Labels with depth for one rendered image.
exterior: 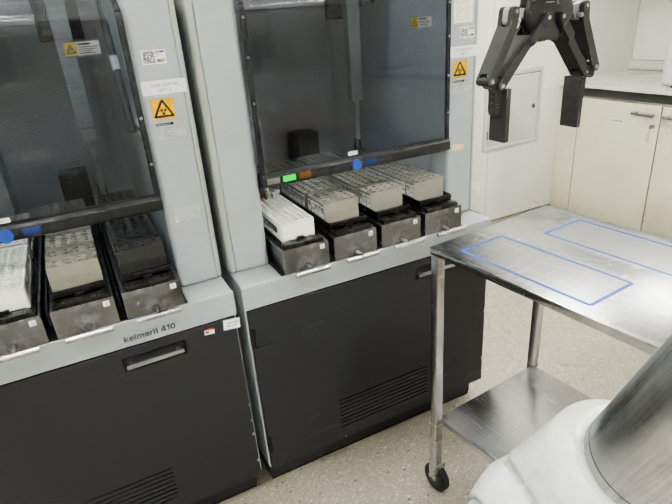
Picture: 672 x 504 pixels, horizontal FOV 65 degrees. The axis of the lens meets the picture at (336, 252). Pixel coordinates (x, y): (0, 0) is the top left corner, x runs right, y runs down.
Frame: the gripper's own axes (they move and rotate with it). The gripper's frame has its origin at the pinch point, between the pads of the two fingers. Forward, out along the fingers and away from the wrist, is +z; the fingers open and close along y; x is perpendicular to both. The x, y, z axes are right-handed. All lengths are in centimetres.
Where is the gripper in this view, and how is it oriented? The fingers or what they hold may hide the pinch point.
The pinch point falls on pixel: (535, 125)
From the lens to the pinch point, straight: 81.1
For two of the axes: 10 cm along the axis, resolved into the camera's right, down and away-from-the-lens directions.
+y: 8.9, -2.4, 3.9
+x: -4.6, -3.4, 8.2
